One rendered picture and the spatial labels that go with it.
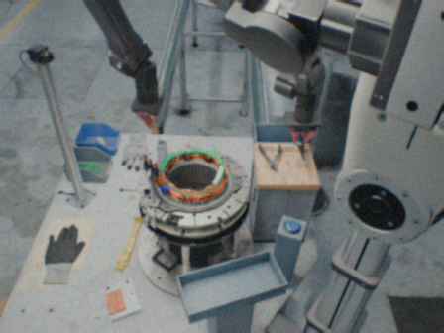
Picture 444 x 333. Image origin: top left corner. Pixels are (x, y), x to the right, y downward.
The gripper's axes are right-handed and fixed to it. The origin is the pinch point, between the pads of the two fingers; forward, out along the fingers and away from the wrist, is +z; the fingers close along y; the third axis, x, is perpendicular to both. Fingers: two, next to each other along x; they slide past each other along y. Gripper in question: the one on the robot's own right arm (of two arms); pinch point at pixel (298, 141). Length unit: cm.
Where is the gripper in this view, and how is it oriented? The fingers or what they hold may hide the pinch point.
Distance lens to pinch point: 130.8
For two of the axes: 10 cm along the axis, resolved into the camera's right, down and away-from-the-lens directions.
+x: 0.3, 7.0, -7.2
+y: -10.0, 0.2, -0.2
